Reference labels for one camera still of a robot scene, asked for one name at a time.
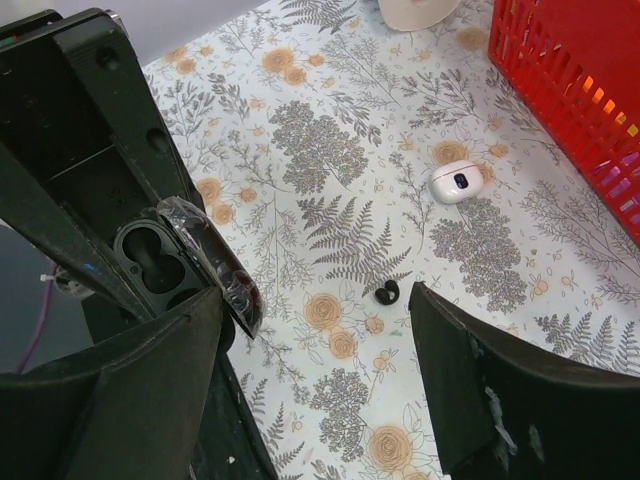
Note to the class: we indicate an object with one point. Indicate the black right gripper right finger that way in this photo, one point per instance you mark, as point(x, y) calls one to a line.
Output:
point(502, 408)

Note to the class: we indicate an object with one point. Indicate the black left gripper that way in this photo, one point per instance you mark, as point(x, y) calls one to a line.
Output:
point(77, 120)

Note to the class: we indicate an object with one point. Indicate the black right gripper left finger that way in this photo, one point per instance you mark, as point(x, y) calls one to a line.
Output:
point(41, 412)

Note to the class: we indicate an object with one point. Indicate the black earbud charging case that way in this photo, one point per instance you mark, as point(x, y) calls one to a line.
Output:
point(174, 251)

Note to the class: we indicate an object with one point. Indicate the white earbud charging case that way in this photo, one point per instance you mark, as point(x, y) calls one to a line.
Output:
point(456, 182)

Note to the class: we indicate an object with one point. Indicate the black clip-on earbud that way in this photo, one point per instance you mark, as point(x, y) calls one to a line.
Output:
point(388, 294)

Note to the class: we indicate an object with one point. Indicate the floral patterned table mat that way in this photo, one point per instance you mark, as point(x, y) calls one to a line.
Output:
point(311, 131)

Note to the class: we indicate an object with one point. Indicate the red plastic shopping basket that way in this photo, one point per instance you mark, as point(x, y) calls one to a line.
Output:
point(576, 66)

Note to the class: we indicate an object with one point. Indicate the beige tape roll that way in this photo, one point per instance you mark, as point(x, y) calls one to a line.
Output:
point(414, 15)

